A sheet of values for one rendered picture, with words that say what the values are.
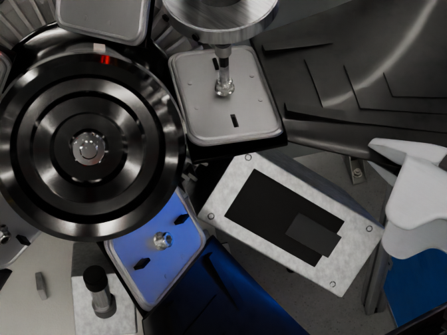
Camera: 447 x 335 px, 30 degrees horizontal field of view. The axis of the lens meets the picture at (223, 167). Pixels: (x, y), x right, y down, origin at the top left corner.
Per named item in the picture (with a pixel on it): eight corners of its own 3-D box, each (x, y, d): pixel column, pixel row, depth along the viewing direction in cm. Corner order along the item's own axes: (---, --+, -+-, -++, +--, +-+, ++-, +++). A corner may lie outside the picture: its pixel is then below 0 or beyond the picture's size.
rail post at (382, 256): (360, 298, 178) (419, 46, 114) (378, 294, 178) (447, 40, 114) (366, 315, 176) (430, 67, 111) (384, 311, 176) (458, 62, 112)
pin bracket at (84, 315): (72, 242, 81) (70, 276, 72) (130, 238, 82) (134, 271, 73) (77, 300, 82) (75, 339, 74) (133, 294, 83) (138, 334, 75)
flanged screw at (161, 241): (136, 234, 60) (161, 228, 58) (149, 236, 61) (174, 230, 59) (138, 254, 60) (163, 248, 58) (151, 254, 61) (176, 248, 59)
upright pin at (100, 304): (92, 300, 74) (79, 266, 69) (115, 294, 74) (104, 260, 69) (95, 321, 73) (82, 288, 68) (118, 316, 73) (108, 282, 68)
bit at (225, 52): (218, 75, 56) (215, 20, 52) (234, 77, 56) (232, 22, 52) (215, 86, 56) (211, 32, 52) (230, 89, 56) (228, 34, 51)
